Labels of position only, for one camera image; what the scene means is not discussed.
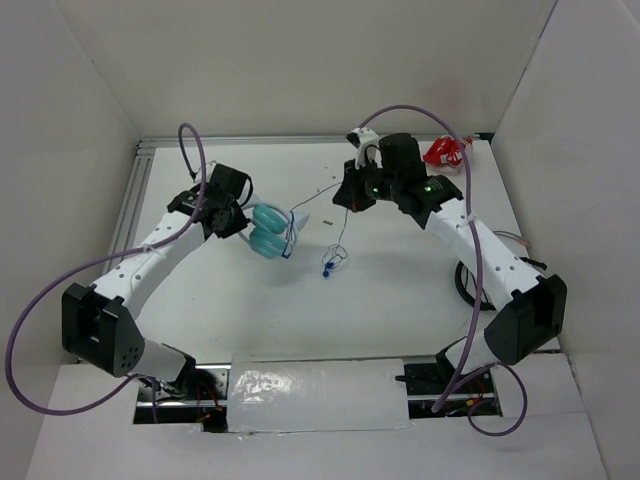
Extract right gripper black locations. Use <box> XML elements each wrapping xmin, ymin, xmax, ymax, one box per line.
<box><xmin>332</xmin><ymin>155</ymin><xmax>401</xmax><ymax>213</ymax></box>

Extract teal white cat-ear headphones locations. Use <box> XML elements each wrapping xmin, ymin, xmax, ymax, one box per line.
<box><xmin>239</xmin><ymin>202</ymin><xmax>310</xmax><ymax>260</ymax></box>

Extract blue headphone cable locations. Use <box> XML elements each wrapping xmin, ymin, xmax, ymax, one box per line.
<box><xmin>279</xmin><ymin>182</ymin><xmax>351</xmax><ymax>279</ymax></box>

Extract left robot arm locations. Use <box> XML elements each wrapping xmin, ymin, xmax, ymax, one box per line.
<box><xmin>62</xmin><ymin>164</ymin><xmax>254</xmax><ymax>399</ymax></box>

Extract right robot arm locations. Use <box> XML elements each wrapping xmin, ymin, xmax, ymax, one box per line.
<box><xmin>332</xmin><ymin>128</ymin><xmax>567</xmax><ymax>392</ymax></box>

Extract red crumpled wrapper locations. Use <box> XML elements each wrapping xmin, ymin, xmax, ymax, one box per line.
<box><xmin>422</xmin><ymin>136</ymin><xmax>464</xmax><ymax>170</ymax></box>

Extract white taped front panel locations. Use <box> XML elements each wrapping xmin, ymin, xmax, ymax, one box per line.
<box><xmin>226</xmin><ymin>356</ymin><xmax>410</xmax><ymax>434</ymax></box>

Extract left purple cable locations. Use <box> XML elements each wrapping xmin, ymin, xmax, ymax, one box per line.
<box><xmin>7</xmin><ymin>123</ymin><xmax>211</xmax><ymax>426</ymax></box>

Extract purple cable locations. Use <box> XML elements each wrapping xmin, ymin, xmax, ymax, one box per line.
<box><xmin>357</xmin><ymin>104</ymin><xmax>529</xmax><ymax>436</ymax></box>
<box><xmin>7</xmin><ymin>123</ymin><xmax>211</xmax><ymax>426</ymax></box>

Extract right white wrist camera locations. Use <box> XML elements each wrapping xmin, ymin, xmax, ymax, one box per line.
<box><xmin>346</xmin><ymin>127</ymin><xmax>380</xmax><ymax>170</ymax></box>

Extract aluminium frame rail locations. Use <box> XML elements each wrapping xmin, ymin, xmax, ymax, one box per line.
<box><xmin>77</xmin><ymin>132</ymin><xmax>494</xmax><ymax>364</ymax></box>

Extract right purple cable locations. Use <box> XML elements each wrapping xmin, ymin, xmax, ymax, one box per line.
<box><xmin>357</xmin><ymin>104</ymin><xmax>529</xmax><ymax>436</ymax></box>

